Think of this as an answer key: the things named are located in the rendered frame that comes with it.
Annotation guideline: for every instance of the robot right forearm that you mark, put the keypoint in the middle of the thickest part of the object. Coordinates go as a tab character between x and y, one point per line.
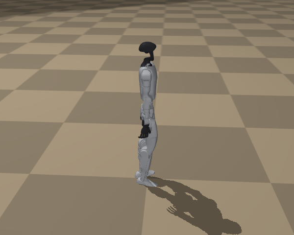
146	110

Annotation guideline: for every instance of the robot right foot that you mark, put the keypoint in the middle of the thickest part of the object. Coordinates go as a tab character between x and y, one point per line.
146	183

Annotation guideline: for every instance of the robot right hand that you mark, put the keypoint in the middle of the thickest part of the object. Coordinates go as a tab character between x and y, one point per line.
144	131

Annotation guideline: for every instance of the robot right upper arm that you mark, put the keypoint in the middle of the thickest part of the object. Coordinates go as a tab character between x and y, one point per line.
146	80

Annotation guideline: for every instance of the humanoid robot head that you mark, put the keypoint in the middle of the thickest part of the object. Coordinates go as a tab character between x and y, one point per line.
147	47

